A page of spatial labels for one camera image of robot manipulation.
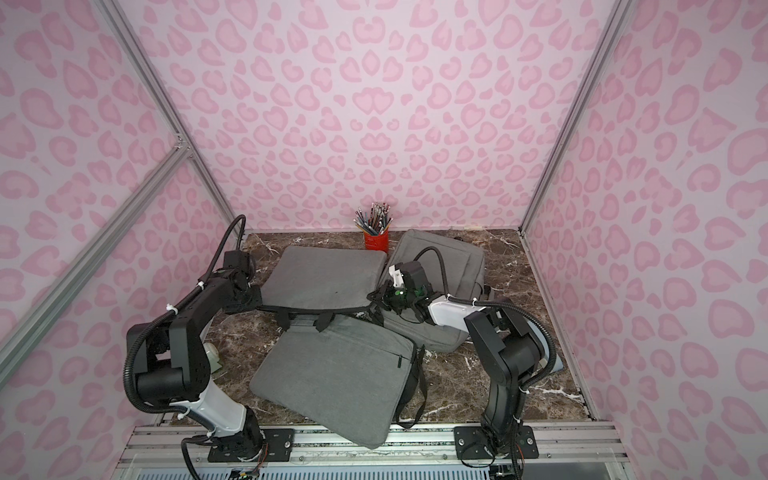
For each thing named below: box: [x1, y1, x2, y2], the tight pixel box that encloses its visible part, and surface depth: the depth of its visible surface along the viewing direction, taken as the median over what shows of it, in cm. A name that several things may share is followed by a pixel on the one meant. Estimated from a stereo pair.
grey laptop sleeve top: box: [260, 246, 388, 312], surface depth 97 cm
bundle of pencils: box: [353, 202, 393, 235], surface depth 106 cm
